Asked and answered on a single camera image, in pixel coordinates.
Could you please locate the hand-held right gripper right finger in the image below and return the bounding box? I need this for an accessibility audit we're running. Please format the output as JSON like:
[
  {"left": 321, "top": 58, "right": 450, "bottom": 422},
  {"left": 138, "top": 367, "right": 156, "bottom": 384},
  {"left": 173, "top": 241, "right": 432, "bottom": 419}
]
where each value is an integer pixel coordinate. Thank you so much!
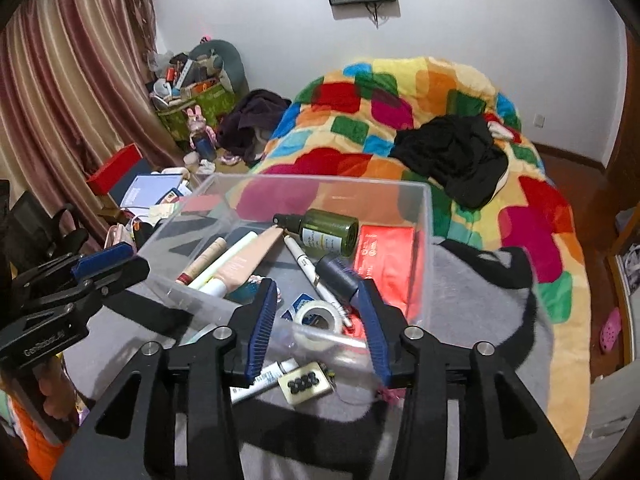
[{"left": 356, "top": 277, "right": 581, "bottom": 480}]

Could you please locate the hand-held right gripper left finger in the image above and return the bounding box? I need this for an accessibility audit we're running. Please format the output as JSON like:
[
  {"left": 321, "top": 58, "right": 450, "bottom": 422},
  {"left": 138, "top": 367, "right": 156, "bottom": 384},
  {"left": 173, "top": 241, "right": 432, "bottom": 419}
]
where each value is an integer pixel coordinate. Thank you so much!
[{"left": 50, "top": 277, "right": 279, "bottom": 480}]

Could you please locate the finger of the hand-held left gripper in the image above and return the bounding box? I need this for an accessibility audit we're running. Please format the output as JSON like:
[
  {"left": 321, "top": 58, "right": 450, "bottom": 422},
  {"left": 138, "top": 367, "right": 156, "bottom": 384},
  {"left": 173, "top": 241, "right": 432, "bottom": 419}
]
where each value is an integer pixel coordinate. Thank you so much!
[
  {"left": 10, "top": 257, "right": 151, "bottom": 331},
  {"left": 10, "top": 242, "right": 135, "bottom": 301}
]

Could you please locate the small blue box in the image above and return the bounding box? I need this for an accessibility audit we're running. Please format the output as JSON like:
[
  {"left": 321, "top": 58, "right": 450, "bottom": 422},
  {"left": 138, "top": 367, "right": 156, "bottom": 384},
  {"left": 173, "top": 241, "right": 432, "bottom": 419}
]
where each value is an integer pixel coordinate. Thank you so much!
[{"left": 281, "top": 294, "right": 314, "bottom": 321}]

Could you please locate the pink white braided rope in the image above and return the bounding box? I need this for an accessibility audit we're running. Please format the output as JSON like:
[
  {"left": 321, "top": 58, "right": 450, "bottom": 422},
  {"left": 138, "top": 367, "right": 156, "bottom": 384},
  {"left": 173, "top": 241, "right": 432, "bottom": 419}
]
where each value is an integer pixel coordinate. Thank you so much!
[{"left": 248, "top": 276, "right": 282, "bottom": 307}]

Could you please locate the white bandage roll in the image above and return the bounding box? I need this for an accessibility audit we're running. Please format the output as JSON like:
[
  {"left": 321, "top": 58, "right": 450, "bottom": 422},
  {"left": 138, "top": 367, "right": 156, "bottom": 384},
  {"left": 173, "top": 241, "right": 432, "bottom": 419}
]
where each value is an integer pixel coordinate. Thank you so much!
[{"left": 293, "top": 300, "right": 343, "bottom": 348}]

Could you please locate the dark purple bottle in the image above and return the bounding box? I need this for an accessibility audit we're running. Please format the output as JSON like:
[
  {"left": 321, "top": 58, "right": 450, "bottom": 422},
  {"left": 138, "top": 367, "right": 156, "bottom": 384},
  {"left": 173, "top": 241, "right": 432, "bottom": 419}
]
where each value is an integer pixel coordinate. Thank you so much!
[{"left": 315, "top": 254, "right": 362, "bottom": 307}]

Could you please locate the beige cream tube white cap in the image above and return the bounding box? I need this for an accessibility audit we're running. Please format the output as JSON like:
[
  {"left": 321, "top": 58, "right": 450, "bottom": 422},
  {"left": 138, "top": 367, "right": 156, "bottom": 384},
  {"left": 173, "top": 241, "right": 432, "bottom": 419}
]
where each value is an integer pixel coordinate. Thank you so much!
[{"left": 202, "top": 225, "right": 283, "bottom": 297}]

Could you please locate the red foil packet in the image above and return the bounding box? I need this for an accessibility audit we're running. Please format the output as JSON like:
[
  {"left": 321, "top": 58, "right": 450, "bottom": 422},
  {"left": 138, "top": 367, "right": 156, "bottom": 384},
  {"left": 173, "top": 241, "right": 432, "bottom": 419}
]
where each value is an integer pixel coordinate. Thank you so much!
[{"left": 345, "top": 225, "right": 416, "bottom": 341}]

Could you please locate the white pen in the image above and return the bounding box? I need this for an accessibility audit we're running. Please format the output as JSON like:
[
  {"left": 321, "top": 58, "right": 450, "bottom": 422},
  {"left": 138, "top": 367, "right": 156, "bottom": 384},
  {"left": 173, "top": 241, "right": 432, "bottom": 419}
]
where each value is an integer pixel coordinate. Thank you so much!
[{"left": 283, "top": 235, "right": 353, "bottom": 328}]

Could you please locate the light green tube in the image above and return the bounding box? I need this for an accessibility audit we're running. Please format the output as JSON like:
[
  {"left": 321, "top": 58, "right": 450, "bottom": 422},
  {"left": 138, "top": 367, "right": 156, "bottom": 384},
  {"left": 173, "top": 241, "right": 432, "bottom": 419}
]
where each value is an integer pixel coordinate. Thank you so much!
[{"left": 187, "top": 231, "right": 258, "bottom": 289}]

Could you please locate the beige tube with red cap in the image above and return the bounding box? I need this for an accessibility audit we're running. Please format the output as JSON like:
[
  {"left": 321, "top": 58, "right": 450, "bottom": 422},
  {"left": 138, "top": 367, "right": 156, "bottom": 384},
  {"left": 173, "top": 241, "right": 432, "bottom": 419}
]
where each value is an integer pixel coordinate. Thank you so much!
[{"left": 175, "top": 236, "right": 228, "bottom": 285}]

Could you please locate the dark green bottle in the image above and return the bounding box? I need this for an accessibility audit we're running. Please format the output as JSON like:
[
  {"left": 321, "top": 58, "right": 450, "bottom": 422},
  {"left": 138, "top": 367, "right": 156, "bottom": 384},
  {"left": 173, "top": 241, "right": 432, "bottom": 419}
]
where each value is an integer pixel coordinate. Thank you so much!
[{"left": 272, "top": 208, "right": 360, "bottom": 259}]

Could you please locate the clear plastic storage bin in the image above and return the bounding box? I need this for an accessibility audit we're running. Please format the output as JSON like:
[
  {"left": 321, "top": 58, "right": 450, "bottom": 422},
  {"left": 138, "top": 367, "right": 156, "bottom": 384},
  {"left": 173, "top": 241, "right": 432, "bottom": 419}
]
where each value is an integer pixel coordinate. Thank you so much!
[{"left": 139, "top": 172, "right": 433, "bottom": 386}]

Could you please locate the pink bag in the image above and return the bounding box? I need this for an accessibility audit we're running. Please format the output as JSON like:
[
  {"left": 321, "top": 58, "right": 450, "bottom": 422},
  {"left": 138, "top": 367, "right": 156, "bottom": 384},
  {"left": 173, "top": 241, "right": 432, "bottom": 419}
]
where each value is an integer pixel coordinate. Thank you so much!
[{"left": 105, "top": 225, "right": 133, "bottom": 252}]

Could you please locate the white labelled tube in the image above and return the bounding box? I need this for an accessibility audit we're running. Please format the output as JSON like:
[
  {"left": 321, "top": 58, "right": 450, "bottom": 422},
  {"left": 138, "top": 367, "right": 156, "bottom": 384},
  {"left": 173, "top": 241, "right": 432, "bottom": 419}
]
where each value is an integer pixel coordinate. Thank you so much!
[{"left": 230, "top": 357, "right": 298, "bottom": 403}]

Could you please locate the dark navy box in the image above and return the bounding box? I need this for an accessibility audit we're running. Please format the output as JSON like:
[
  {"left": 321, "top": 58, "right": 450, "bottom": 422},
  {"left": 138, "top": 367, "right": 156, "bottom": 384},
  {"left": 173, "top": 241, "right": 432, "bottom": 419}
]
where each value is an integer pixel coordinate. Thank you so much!
[{"left": 110, "top": 157, "right": 151, "bottom": 207}]

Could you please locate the blue white book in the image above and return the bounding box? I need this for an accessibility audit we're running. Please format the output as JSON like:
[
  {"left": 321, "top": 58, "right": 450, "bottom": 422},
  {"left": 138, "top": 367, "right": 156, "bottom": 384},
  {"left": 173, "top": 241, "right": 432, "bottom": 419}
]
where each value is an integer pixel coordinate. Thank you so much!
[{"left": 120, "top": 174, "right": 183, "bottom": 208}]

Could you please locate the red box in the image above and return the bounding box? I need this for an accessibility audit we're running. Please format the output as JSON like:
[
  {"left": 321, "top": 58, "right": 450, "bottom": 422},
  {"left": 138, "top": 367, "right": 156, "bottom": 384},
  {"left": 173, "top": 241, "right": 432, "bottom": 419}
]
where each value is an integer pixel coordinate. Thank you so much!
[{"left": 86, "top": 143, "right": 142, "bottom": 196}]

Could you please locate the grey black blanket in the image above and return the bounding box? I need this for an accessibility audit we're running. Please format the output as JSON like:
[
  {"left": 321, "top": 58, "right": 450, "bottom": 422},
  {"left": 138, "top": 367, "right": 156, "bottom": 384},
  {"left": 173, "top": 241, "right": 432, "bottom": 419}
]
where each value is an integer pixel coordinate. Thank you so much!
[{"left": 65, "top": 240, "right": 556, "bottom": 480}]

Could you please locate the pink rabbit water bottle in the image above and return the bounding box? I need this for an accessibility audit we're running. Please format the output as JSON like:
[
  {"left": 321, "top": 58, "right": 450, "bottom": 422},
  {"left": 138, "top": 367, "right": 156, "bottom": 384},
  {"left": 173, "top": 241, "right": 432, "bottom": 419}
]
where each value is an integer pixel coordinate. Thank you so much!
[{"left": 186, "top": 105, "right": 217, "bottom": 162}]

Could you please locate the green storage bag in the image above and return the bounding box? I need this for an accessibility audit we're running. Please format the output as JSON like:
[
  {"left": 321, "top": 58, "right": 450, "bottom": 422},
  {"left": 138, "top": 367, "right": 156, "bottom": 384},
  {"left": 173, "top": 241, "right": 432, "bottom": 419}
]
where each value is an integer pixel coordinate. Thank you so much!
[{"left": 155, "top": 87, "right": 236, "bottom": 143}]

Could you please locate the striped curtain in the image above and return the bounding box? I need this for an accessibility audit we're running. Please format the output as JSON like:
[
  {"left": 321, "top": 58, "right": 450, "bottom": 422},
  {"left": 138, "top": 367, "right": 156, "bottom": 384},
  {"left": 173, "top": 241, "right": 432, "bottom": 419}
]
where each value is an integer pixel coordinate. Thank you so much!
[{"left": 0, "top": 0, "right": 161, "bottom": 221}]

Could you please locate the black clothing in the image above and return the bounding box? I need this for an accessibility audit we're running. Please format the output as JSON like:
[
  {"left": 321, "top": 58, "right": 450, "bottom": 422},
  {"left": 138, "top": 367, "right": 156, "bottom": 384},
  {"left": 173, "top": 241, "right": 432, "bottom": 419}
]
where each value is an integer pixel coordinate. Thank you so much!
[{"left": 389, "top": 115, "right": 510, "bottom": 209}]

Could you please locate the dark purple clothing pile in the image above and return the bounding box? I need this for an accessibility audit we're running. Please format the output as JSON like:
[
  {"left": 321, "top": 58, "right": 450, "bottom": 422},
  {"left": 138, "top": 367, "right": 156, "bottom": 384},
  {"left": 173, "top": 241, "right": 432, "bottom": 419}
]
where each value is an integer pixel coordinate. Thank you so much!
[{"left": 216, "top": 89, "right": 292, "bottom": 163}]

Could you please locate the pink clog shoe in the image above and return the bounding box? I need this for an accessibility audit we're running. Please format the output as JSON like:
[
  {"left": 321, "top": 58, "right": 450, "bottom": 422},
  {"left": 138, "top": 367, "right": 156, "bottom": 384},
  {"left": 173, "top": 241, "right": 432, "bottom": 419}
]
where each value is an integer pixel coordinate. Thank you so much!
[{"left": 599, "top": 307, "right": 623, "bottom": 353}]

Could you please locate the grey green cushion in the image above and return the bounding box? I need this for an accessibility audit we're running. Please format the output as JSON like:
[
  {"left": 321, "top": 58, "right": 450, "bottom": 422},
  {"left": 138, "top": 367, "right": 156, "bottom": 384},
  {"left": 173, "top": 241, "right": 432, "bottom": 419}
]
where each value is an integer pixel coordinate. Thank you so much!
[{"left": 189, "top": 39, "right": 248, "bottom": 93}]

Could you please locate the colourful patchwork quilt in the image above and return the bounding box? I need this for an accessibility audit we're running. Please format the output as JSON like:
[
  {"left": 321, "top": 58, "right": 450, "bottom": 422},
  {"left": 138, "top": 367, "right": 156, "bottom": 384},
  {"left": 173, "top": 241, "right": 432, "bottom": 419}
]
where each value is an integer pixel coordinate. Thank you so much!
[{"left": 250, "top": 55, "right": 591, "bottom": 461}]

